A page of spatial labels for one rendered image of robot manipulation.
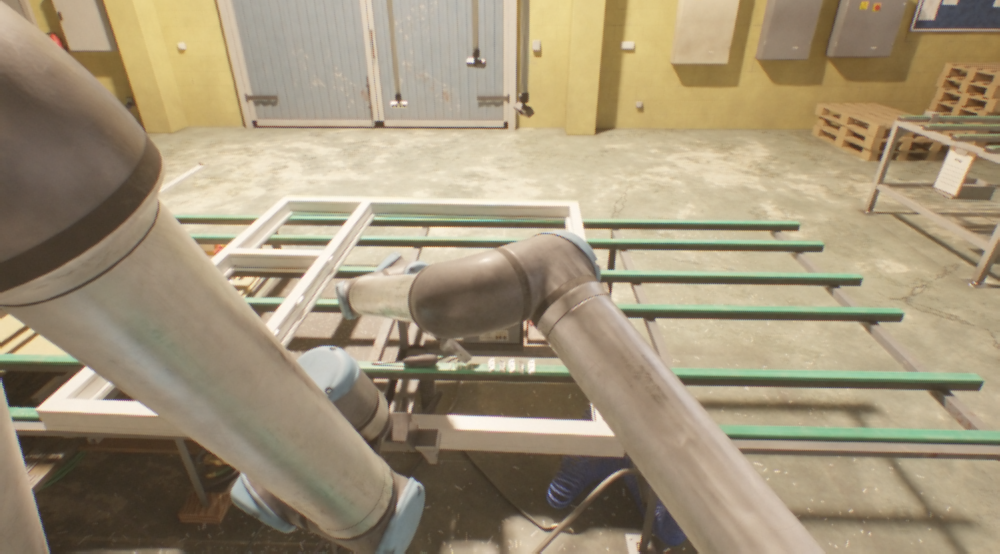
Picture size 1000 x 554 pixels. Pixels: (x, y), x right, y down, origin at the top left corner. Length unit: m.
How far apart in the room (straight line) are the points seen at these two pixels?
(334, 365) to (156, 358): 0.41
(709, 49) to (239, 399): 7.55
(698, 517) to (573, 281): 0.31
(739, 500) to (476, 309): 0.37
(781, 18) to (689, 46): 1.17
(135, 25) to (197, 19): 0.74
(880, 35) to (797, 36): 1.07
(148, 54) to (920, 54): 10.49
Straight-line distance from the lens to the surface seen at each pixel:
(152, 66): 8.70
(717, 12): 7.71
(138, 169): 0.29
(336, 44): 7.83
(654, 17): 7.68
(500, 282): 0.68
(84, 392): 1.83
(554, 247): 0.74
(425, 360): 1.56
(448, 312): 0.70
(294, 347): 2.24
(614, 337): 0.68
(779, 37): 8.04
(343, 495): 0.54
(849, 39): 8.47
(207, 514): 2.52
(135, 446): 2.55
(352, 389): 0.74
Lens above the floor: 1.89
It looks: 27 degrees down
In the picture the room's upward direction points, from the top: straight up
